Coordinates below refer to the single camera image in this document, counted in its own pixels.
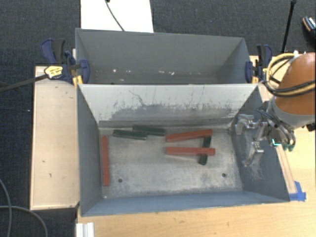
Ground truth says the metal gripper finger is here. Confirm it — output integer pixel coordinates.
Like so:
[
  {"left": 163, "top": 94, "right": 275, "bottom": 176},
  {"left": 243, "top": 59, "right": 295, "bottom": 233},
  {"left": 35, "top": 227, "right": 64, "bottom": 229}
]
[
  {"left": 234, "top": 114, "right": 257, "bottom": 136},
  {"left": 241, "top": 142, "right": 265, "bottom": 167}
]

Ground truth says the red-brown flat block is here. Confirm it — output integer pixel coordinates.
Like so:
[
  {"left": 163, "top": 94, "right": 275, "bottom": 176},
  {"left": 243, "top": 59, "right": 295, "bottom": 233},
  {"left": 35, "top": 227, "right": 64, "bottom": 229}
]
[
  {"left": 101, "top": 135, "right": 111, "bottom": 187},
  {"left": 165, "top": 129, "right": 213, "bottom": 143},
  {"left": 165, "top": 146, "right": 216, "bottom": 157}
]

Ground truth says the grey metal bin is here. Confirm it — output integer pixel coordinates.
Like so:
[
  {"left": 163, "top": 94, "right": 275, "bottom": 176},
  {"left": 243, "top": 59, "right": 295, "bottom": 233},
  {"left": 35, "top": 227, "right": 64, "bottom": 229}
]
[{"left": 75, "top": 28, "right": 291, "bottom": 217}]

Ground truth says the pale wood board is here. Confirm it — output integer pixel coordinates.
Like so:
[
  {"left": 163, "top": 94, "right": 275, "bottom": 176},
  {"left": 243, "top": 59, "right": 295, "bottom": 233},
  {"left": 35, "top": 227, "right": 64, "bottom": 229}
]
[{"left": 29, "top": 65, "right": 80, "bottom": 211}]

